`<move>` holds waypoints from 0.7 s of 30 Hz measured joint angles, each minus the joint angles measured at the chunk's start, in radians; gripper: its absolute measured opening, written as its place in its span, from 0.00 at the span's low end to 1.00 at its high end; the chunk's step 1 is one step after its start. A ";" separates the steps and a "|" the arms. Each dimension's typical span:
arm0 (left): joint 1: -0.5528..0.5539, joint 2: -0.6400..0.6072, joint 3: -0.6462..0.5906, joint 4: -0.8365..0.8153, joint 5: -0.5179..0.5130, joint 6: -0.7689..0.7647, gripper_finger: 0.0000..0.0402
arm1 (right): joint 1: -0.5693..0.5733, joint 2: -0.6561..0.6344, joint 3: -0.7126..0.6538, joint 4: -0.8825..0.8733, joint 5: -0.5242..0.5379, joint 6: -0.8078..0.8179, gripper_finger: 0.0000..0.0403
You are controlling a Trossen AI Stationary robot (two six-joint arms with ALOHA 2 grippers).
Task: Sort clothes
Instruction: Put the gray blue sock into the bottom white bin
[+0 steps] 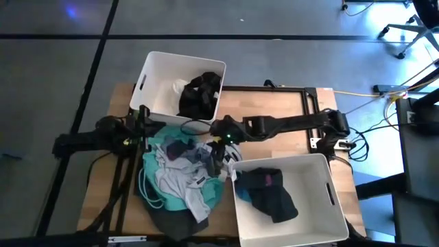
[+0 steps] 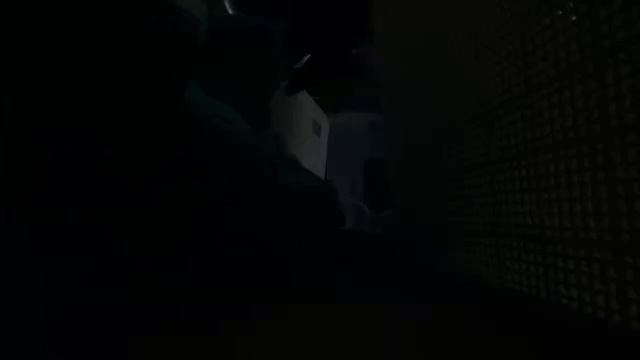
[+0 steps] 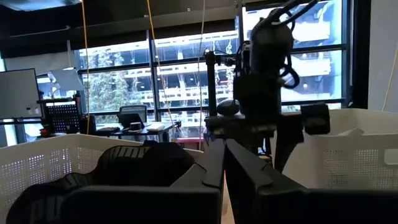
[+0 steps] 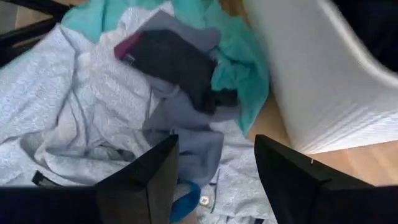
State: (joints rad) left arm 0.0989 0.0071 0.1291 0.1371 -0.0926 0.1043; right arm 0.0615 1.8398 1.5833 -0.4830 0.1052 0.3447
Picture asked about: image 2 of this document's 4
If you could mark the white perforated plastic basket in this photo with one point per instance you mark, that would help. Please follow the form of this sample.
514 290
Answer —
525 150

